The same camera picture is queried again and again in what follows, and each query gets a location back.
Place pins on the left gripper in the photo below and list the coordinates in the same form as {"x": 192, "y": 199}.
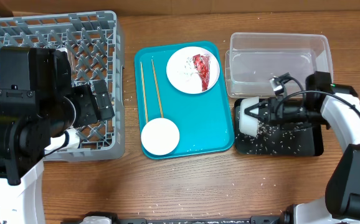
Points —
{"x": 90, "y": 113}

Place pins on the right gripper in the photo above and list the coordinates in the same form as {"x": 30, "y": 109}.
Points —
{"x": 264, "y": 111}

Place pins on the grey-green bowl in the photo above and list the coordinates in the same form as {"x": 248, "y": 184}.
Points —
{"x": 248, "y": 125}

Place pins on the white rice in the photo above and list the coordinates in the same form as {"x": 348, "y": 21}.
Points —
{"x": 276, "y": 137}

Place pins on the white paper cup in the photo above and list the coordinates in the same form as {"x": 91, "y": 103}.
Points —
{"x": 69, "y": 140}

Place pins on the red snack wrapper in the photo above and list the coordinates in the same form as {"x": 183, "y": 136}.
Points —
{"x": 202, "y": 65}

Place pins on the white tissue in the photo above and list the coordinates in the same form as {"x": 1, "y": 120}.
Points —
{"x": 187, "y": 69}

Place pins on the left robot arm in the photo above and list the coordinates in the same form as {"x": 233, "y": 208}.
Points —
{"x": 38, "y": 107}

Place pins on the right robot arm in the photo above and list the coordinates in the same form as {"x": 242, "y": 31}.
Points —
{"x": 319, "y": 102}

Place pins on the grey dishwasher rack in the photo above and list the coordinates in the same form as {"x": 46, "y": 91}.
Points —
{"x": 96, "y": 41}

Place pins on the black tray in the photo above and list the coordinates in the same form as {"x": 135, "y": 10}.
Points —
{"x": 279, "y": 143}

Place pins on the clear plastic bin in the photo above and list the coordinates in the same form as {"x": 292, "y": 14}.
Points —
{"x": 254, "y": 58}

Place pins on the teal plastic tray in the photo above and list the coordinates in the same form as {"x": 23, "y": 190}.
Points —
{"x": 204, "y": 120}

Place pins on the small pink plate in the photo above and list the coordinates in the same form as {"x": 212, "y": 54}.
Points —
{"x": 160, "y": 136}

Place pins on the large white plate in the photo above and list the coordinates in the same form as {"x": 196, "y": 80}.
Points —
{"x": 194, "y": 85}

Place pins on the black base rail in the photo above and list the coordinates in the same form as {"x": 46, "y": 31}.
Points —
{"x": 105, "y": 217}

